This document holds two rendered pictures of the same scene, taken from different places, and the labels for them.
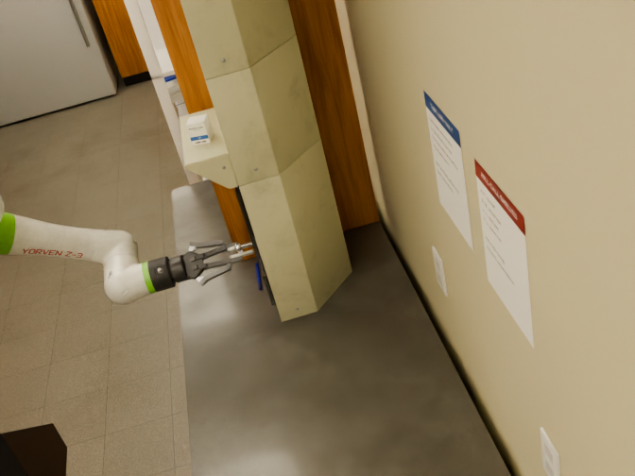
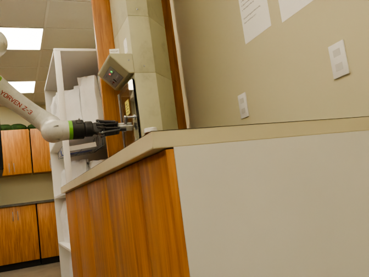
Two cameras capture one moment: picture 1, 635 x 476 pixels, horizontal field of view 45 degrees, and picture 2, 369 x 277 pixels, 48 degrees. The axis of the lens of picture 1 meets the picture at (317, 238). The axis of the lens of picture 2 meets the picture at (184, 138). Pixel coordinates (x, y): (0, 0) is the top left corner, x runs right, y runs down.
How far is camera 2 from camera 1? 1.71 m
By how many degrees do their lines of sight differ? 45
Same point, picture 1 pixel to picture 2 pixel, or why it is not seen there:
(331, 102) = not seen: hidden behind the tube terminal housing
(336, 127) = not seen: hidden behind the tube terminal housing
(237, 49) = (144, 6)
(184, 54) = (105, 50)
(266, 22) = (155, 9)
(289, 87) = (161, 43)
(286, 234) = (155, 107)
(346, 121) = (177, 104)
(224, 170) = (128, 61)
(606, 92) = not seen: outside the picture
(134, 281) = (62, 123)
